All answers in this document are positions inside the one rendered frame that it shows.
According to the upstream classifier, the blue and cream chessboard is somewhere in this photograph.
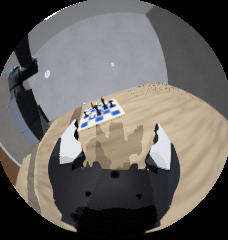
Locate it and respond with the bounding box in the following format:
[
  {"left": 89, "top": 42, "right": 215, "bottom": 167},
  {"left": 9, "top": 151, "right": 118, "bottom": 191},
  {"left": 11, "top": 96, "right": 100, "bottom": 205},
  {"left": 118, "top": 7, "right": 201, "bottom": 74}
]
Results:
[{"left": 78, "top": 98, "right": 125, "bottom": 132}]

